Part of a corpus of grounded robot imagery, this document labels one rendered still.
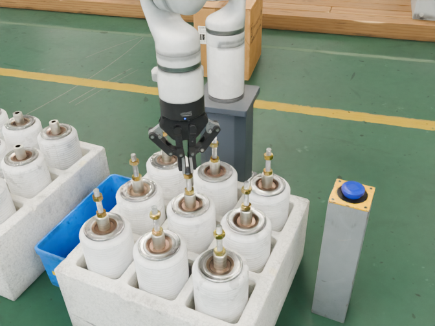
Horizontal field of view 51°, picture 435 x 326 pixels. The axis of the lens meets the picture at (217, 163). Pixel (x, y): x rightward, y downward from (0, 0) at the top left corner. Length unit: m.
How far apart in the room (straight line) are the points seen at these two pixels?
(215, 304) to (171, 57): 0.40
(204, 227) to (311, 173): 0.60
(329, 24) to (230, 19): 1.49
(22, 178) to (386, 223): 0.91
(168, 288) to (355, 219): 0.35
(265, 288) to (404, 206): 0.62
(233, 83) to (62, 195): 0.49
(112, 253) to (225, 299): 0.23
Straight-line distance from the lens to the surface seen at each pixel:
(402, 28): 2.51
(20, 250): 1.10
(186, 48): 0.70
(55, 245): 1.13
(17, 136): 1.25
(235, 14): 1.06
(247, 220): 0.84
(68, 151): 1.18
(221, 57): 1.09
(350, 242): 0.87
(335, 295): 0.98
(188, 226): 0.87
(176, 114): 0.74
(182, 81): 0.71
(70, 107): 1.87
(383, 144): 1.60
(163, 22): 0.71
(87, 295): 0.92
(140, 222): 0.94
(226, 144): 1.18
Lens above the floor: 0.83
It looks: 35 degrees down
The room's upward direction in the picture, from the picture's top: 2 degrees counter-clockwise
